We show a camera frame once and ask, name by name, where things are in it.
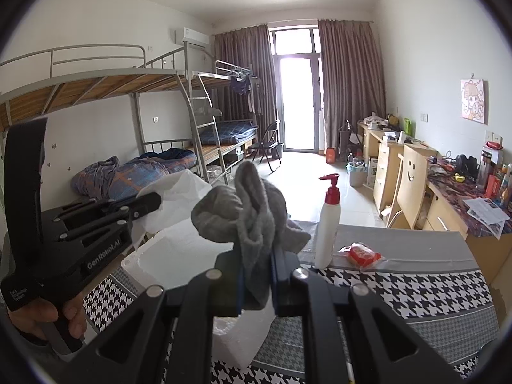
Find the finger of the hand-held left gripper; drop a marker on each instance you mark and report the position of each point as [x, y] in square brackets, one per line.
[100, 232]
[150, 202]

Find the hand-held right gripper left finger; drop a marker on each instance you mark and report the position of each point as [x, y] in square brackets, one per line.
[228, 288]

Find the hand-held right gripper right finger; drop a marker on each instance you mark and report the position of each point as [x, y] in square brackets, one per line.
[288, 284]

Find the white plastic bag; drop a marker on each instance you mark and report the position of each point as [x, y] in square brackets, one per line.
[180, 200]

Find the white foam box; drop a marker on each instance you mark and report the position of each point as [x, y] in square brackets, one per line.
[176, 256]

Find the grey sock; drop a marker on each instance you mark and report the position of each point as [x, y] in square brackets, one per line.
[248, 208]

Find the person's left hand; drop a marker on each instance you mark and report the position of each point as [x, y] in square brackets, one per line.
[36, 318]

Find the blue orange quilt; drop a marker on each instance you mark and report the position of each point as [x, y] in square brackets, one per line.
[136, 180]

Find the purple grey blanket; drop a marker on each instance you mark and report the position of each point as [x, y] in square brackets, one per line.
[94, 176]

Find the white pump bottle red cap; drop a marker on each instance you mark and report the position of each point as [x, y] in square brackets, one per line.
[326, 232]

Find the red snack packet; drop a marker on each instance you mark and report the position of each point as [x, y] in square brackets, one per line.
[362, 254]

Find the grey metal bunk ladder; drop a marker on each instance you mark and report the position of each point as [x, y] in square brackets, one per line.
[204, 128]

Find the blue plaid bedding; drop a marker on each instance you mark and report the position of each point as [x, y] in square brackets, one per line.
[232, 130]

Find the houndstooth tablecloth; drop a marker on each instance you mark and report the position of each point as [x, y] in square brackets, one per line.
[400, 288]

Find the large grey metal bunk bed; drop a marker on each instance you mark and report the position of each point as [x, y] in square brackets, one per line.
[100, 84]

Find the white trash bin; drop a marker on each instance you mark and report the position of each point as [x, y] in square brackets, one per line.
[357, 175]

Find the orange bag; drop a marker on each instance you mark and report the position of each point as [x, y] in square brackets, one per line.
[331, 155]

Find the black folding chair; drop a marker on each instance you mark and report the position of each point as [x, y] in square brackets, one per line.
[270, 136]

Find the small grey metal bunk bed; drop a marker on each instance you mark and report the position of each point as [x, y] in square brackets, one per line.
[224, 80]

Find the dark hanging clothes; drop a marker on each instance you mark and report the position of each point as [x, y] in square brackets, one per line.
[242, 86]

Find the wooden chair with smiley face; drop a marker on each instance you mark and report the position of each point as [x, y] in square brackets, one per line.
[412, 192]

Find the light wooden desk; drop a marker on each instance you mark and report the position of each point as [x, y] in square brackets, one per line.
[384, 160]

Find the black bag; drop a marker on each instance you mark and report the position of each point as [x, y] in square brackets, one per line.
[348, 138]

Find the white air conditioner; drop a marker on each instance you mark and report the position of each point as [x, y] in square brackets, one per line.
[194, 36]

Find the brown curtain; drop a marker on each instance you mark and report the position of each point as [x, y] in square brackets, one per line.
[248, 56]
[352, 88]

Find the wooden desk with patterned top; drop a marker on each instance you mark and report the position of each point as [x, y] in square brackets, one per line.
[452, 216]

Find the glass balcony door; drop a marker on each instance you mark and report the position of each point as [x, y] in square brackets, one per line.
[298, 100]

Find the white desk clutter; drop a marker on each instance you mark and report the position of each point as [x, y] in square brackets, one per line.
[376, 121]

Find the green box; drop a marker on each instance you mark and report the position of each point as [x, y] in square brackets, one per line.
[407, 126]

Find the printed papers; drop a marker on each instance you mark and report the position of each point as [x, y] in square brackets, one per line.
[486, 210]

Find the black headphones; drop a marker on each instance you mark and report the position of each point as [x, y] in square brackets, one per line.
[466, 166]

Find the row of toiletry bottles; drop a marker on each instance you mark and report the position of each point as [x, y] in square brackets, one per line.
[498, 180]

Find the red white box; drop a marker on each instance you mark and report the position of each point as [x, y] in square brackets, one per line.
[495, 145]

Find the white wall socket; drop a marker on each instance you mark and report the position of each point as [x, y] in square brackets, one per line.
[494, 136]

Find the pink cartoon wall poster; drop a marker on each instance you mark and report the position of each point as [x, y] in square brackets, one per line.
[474, 102]

